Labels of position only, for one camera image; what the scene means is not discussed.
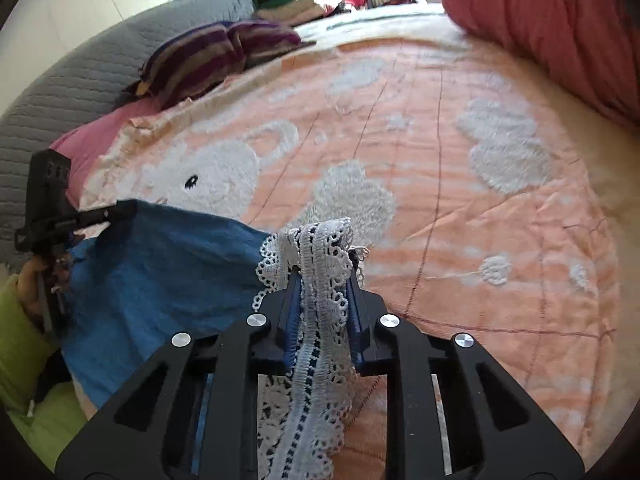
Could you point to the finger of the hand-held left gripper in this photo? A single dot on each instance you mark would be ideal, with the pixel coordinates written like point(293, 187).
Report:
point(100, 215)

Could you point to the white bed sheet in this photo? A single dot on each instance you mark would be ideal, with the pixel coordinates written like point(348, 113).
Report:
point(380, 20)

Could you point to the orange white printed blanket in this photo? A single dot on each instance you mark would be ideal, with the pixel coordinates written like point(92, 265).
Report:
point(450, 200)

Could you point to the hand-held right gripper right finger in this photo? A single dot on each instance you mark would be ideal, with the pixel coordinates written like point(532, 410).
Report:
point(356, 330)

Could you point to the grey quilted headboard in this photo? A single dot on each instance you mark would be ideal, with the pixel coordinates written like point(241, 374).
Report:
point(60, 75)

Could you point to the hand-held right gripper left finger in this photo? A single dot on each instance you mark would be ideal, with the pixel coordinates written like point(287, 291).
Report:
point(292, 320)

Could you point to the purple striped pillow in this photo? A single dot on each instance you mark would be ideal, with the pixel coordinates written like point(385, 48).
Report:
point(200, 55)

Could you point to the blue denim jeans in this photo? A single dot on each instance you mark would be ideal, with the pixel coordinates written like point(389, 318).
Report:
point(165, 270)

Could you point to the red rolled duvet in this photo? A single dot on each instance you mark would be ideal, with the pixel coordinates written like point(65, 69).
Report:
point(540, 20)

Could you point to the person's left forearm green sleeve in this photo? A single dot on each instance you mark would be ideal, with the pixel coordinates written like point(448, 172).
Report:
point(30, 360)

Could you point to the pink quilted pillow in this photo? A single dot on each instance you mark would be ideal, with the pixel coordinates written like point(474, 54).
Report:
point(95, 140)

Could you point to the person's left hand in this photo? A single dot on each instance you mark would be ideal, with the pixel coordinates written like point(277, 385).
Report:
point(29, 285)

